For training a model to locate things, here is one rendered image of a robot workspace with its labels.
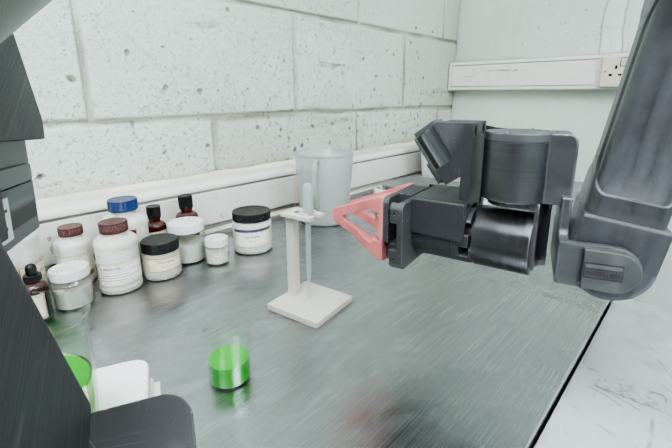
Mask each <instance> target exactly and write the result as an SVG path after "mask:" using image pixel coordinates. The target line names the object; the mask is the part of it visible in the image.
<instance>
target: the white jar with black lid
mask: <svg viewBox="0 0 672 448"><path fill-rule="evenodd" d="M270 217H271V213H270V208H269V207H266V206H261V205H249V206H242V207H238V208H235V209H233V210H232V220H233V221H232V229H233V243H234V250H235V251H236V252H237V253H240V254H244V255H256V254H261V253H264V252H267V251H269V250H270V249H271V248H272V232H271V219H270Z"/></svg>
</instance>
